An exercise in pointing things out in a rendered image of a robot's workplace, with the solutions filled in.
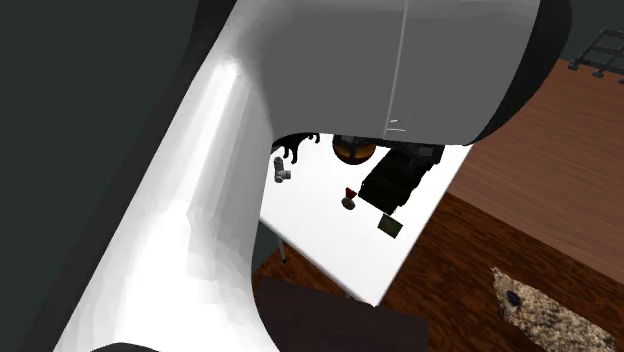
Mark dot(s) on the small dark round object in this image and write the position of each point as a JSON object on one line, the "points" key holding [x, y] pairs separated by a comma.
{"points": [[513, 297]]}

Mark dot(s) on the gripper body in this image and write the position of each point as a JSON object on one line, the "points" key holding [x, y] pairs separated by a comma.
{"points": [[390, 183]]}

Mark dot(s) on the black metal rack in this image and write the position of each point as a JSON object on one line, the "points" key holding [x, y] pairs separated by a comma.
{"points": [[602, 51]]}

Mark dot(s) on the orange and brown ball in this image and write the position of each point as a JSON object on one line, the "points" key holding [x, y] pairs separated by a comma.
{"points": [[354, 152]]}

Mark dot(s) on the white table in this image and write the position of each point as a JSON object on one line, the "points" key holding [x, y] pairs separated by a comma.
{"points": [[331, 244]]}

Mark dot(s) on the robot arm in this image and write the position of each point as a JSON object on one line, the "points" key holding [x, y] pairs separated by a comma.
{"points": [[341, 63]]}

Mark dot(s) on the green flat card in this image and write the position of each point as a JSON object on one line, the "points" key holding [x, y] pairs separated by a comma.
{"points": [[390, 226]]}

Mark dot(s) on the black animal figure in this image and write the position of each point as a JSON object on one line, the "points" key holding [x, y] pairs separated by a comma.
{"points": [[292, 145]]}

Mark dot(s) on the small red and beige figure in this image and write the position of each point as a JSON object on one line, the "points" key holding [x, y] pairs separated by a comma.
{"points": [[348, 200]]}

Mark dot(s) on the beige speckled rug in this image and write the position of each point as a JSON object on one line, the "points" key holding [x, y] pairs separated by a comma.
{"points": [[551, 317]]}

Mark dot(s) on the grey pipe fitting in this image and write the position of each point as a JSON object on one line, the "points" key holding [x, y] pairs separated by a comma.
{"points": [[280, 169]]}

